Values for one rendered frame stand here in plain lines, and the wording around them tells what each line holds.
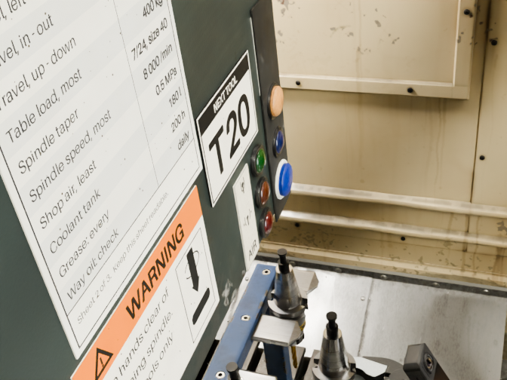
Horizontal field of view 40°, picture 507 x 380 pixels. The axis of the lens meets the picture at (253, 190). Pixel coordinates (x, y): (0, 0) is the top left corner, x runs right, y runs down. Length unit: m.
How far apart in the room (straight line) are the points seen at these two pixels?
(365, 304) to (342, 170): 0.34
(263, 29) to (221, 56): 0.08
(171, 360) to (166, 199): 0.11
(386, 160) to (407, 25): 0.31
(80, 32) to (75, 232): 0.09
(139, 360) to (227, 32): 0.22
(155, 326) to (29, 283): 0.13
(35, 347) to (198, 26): 0.22
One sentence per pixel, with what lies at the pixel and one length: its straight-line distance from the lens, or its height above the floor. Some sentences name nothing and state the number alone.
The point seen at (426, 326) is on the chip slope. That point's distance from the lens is 1.63.
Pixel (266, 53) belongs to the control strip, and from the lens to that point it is 0.55.
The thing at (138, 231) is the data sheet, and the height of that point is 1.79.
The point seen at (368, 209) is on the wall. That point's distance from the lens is 1.55.
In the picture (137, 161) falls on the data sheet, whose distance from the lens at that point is 0.37.
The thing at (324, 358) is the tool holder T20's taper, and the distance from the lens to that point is 0.99.
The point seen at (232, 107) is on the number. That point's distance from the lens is 0.49.
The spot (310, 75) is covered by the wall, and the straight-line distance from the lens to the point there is 1.38.
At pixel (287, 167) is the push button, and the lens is 0.61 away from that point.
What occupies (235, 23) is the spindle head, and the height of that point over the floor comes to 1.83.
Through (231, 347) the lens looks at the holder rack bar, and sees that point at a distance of 1.05.
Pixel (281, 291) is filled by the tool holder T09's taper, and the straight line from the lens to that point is 1.07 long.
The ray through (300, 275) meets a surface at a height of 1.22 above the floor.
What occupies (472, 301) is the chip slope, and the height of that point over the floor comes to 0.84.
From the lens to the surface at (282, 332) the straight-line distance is 1.07.
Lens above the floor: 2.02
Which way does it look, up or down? 36 degrees down
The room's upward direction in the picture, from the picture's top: 8 degrees counter-clockwise
